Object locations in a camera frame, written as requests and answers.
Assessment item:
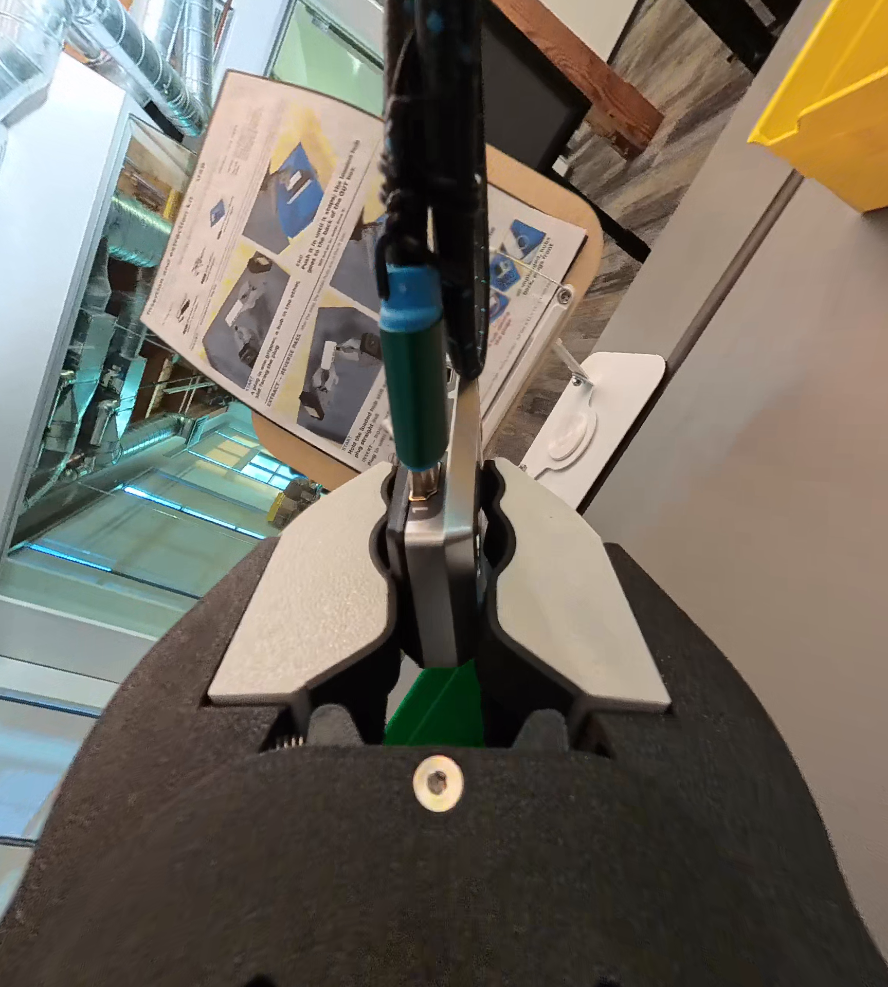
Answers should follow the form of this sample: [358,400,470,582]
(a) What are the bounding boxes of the black braided cable green plug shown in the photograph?
[375,1,491,471]

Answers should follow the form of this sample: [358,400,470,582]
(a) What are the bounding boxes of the green plastic bin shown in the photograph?
[383,661,483,751]

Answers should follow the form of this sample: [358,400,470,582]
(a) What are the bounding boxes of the yellow plastic bin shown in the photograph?
[748,1,888,214]

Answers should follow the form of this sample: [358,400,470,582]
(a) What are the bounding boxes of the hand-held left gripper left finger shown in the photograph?
[205,471,406,710]

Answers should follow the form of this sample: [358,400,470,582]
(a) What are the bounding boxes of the instruction sheet on wooden board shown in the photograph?
[140,70,607,495]

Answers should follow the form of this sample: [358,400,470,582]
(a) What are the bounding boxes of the wooden beam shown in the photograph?
[491,1,665,158]

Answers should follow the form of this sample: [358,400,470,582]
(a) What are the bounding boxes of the black sign stand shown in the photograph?
[480,1,593,174]

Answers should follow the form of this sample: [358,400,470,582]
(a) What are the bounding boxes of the silver grey usb adapter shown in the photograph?
[386,371,488,675]

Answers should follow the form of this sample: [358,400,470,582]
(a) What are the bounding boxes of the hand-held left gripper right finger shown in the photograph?
[480,460,672,714]

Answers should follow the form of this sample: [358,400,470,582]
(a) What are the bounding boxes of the silver ventilation ducts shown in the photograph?
[0,1,229,202]

